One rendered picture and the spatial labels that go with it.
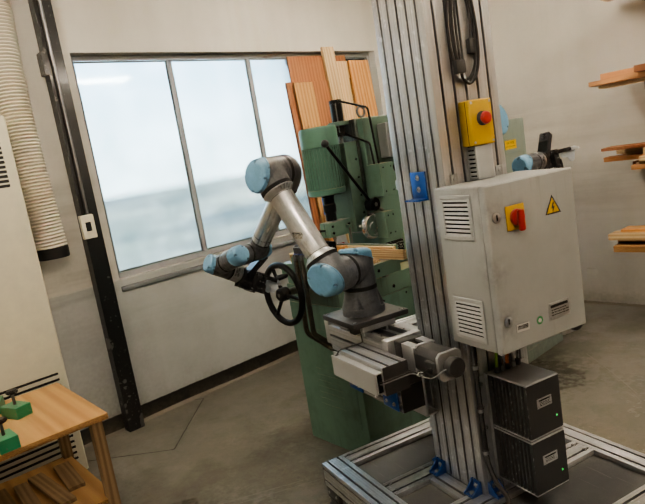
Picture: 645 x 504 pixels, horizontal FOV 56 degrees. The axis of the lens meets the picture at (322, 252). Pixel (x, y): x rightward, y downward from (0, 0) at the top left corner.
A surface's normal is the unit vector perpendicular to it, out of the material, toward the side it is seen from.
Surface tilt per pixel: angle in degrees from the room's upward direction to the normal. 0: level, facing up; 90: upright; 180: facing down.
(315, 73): 88
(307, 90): 86
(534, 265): 90
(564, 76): 90
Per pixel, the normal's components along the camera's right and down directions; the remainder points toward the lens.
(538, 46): -0.72, 0.22
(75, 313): 0.67, 0.00
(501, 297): 0.48, 0.07
